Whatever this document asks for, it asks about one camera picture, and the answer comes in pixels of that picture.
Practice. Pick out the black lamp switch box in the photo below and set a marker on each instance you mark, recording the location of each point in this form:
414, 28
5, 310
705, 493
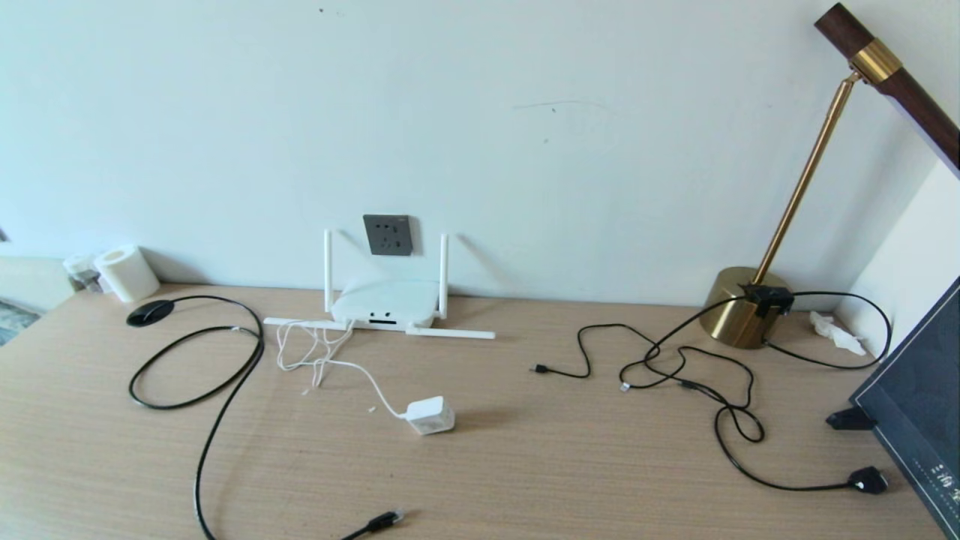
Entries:
769, 298

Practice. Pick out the white toilet paper roll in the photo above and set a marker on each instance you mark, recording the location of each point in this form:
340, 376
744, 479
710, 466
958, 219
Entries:
127, 274

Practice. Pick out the white router with antennas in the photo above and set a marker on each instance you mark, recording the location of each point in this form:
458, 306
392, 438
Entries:
386, 300

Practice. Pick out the white power adapter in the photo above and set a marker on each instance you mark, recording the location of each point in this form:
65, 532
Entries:
431, 416

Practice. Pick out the grey wall socket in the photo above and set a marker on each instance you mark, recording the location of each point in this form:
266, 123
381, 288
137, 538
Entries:
387, 235

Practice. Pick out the crumpled white tissue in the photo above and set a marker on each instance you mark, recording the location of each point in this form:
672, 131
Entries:
836, 330

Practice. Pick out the brass desk lamp wooden head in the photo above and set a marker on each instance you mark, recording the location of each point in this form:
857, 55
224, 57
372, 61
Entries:
739, 307

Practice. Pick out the small clear jar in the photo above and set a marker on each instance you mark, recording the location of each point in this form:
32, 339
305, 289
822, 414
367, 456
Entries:
79, 268

